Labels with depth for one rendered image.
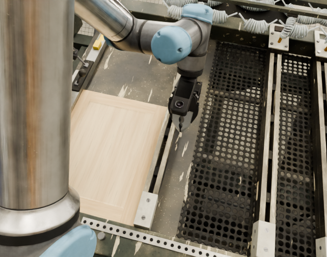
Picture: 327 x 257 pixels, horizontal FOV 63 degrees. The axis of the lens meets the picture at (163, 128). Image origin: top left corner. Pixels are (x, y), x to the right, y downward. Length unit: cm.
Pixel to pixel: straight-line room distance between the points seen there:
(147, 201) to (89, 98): 60
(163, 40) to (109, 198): 73
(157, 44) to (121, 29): 8
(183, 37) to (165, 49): 4
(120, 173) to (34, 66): 91
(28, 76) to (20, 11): 6
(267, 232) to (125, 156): 63
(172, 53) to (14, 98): 36
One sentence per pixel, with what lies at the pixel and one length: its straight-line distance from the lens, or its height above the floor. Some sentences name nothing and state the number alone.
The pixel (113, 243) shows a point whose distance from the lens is 105.
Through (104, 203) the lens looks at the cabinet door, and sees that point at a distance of 112.
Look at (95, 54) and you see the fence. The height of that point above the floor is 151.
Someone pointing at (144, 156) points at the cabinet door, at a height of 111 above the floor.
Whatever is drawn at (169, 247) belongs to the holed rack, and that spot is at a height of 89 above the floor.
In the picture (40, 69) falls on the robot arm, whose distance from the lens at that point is 28.
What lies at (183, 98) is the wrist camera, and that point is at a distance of 70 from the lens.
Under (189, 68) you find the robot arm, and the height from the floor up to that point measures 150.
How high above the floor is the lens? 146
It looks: 11 degrees down
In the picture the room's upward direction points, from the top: 11 degrees clockwise
